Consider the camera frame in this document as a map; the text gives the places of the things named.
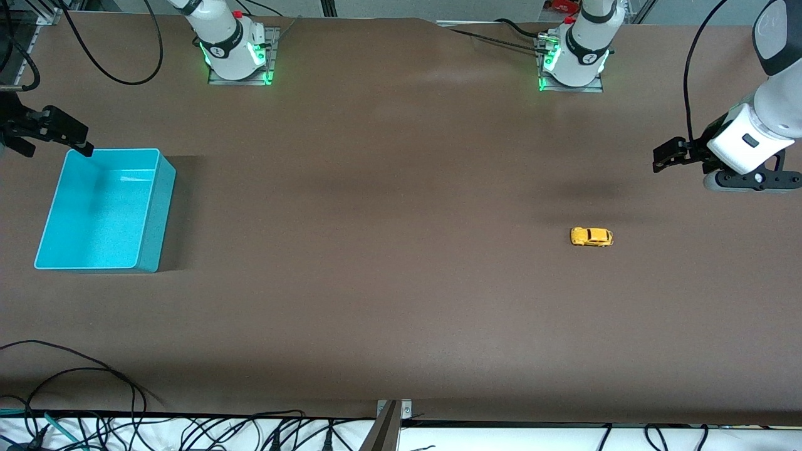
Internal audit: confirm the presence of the yellow beetle toy car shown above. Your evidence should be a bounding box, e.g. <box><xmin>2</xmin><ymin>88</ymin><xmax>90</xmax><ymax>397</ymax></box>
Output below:
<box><xmin>570</xmin><ymin>227</ymin><xmax>614</xmax><ymax>247</ymax></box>

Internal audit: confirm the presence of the turquoise plastic bin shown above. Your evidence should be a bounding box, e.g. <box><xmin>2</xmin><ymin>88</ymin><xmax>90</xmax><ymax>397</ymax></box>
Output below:
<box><xmin>34</xmin><ymin>148</ymin><xmax>177</xmax><ymax>274</ymax></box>

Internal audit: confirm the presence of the grey diagonal metal bar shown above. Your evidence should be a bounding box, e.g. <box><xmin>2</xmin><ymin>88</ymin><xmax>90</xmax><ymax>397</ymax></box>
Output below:
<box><xmin>357</xmin><ymin>401</ymin><xmax>402</xmax><ymax>451</ymax></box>

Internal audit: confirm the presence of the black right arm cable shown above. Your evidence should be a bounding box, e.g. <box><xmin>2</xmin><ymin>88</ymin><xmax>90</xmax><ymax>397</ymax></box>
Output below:
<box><xmin>0</xmin><ymin>0</ymin><xmax>164</xmax><ymax>93</ymax></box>

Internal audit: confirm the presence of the aluminium frame profile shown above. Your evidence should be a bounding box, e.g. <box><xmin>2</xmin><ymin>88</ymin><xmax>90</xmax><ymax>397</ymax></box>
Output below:
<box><xmin>627</xmin><ymin>0</ymin><xmax>659</xmax><ymax>24</ymax></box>
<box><xmin>34</xmin><ymin>0</ymin><xmax>71</xmax><ymax>26</ymax></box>

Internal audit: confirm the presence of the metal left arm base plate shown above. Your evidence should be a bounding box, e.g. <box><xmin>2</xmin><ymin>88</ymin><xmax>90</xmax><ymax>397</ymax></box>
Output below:
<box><xmin>536</xmin><ymin>34</ymin><xmax>606</xmax><ymax>93</ymax></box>

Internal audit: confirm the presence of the thick black base cable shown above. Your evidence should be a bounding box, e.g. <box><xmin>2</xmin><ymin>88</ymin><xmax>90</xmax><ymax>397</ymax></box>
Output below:
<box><xmin>495</xmin><ymin>18</ymin><xmax>555</xmax><ymax>38</ymax></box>

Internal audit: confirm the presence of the thin black base cable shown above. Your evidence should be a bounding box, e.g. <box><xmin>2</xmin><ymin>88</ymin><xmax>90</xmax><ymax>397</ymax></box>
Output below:
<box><xmin>448</xmin><ymin>28</ymin><xmax>552</xmax><ymax>57</ymax></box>
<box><xmin>241</xmin><ymin>0</ymin><xmax>286</xmax><ymax>18</ymax></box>

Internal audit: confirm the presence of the long black looped cable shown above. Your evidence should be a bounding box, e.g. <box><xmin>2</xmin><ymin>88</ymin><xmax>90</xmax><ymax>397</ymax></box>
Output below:
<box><xmin>25</xmin><ymin>367</ymin><xmax>137</xmax><ymax>417</ymax></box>
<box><xmin>0</xmin><ymin>340</ymin><xmax>148</xmax><ymax>417</ymax></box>

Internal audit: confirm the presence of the teal cable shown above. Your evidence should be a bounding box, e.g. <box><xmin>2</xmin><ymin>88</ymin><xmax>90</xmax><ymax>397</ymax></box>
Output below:
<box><xmin>0</xmin><ymin>407</ymin><xmax>76</xmax><ymax>450</ymax></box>

